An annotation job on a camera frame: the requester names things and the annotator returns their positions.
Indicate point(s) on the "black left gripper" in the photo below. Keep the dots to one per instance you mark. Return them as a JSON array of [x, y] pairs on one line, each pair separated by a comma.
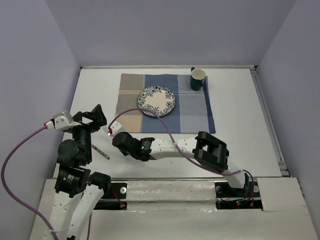
[[97, 114]]

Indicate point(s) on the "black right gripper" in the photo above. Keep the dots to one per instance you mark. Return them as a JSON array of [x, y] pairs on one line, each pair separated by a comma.
[[127, 133]]

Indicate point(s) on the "black-handled fork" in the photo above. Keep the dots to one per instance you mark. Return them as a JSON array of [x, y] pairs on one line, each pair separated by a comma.
[[106, 130]]

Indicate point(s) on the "blue floral plate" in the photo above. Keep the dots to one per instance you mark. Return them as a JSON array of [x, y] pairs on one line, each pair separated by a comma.
[[156, 99]]

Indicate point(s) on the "blue patchwork cloth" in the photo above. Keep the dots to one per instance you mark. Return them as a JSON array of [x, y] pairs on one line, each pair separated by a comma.
[[191, 114]]

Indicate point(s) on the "green mug white inside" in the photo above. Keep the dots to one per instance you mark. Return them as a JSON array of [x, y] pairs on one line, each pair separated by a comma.
[[197, 78]]

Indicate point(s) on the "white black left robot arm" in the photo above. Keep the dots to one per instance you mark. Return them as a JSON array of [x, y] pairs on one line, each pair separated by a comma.
[[77, 189]]

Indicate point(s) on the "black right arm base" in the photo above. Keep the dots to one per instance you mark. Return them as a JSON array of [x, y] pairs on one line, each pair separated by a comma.
[[228, 198]]

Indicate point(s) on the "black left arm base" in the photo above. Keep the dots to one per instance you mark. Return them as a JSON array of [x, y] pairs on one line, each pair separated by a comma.
[[115, 199]]

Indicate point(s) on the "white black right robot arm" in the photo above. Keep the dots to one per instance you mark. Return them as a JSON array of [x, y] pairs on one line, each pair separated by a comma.
[[204, 150]]

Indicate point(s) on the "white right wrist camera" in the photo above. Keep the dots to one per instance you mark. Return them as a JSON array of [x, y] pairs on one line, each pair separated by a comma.
[[115, 128]]

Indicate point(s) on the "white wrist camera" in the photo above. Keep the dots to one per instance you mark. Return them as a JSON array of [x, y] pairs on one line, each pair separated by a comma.
[[115, 128], [62, 121]]

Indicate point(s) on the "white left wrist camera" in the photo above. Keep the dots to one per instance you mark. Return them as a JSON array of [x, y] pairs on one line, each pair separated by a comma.
[[62, 121]]

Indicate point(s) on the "black-handled steak knife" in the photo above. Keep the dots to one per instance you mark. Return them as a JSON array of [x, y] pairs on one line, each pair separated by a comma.
[[100, 151]]

